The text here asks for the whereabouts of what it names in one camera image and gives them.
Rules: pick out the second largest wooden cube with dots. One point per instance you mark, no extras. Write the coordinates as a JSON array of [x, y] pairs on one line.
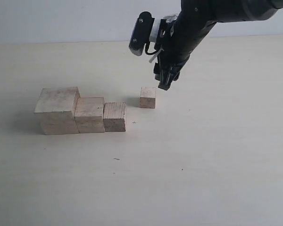
[[89, 114]]

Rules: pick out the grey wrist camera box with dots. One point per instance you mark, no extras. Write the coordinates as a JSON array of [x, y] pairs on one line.
[[145, 31]]

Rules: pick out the smallest wooden cube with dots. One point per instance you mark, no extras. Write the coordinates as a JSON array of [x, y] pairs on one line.
[[148, 97]]

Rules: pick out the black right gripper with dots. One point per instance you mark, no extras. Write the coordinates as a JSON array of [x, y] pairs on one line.
[[178, 36]]

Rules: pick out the medium small wooden cube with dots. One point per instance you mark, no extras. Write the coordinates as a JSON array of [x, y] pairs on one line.
[[114, 117]]

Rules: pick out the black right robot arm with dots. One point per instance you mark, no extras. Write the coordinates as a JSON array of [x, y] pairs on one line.
[[229, 11]]

